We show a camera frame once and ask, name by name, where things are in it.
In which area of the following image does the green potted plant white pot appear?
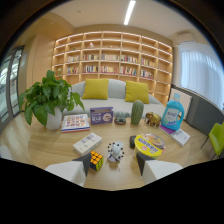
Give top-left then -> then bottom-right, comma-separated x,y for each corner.
17,69 -> 85,131

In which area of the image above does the yellow round snack tub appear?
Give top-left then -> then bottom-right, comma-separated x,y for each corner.
134,133 -> 167,162

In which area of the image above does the rubik's cube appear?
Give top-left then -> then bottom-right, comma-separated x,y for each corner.
89,150 -> 105,172

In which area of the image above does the white flat box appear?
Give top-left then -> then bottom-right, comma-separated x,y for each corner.
72,132 -> 104,157

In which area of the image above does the small dark box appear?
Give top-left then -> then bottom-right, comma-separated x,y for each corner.
128,134 -> 137,150

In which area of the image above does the white book purple cover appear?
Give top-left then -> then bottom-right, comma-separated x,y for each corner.
159,124 -> 191,148

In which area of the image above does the colourful picture book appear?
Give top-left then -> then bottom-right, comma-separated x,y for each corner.
60,113 -> 92,134

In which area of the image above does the golden elephant figurine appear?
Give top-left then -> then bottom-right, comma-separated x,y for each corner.
144,111 -> 163,128

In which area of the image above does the blue detergent bottle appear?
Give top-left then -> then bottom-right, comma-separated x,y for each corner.
160,92 -> 186,132

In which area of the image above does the tall green cactus ornament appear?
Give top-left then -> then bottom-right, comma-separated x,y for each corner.
130,99 -> 145,126

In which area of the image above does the small succulent in pot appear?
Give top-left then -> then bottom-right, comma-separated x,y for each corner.
113,111 -> 131,126

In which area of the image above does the purple box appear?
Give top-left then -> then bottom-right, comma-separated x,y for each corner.
89,106 -> 115,126

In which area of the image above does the green chair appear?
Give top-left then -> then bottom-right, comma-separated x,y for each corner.
200,121 -> 224,160

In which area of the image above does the yellow cushion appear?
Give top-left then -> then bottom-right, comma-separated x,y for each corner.
81,78 -> 110,101
124,80 -> 151,105

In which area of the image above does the grey sofa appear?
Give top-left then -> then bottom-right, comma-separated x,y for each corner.
62,78 -> 167,119

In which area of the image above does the white window curtain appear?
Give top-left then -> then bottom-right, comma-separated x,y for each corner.
179,49 -> 224,111

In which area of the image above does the glass door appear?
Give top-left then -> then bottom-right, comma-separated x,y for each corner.
0,45 -> 25,125

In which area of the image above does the white air conditioner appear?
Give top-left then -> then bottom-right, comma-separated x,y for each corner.
175,31 -> 198,45

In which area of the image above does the ceiling strip light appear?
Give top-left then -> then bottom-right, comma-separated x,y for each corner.
123,0 -> 137,26

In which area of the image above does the wooden bookshelf wall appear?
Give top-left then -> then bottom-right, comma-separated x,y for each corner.
50,30 -> 174,107

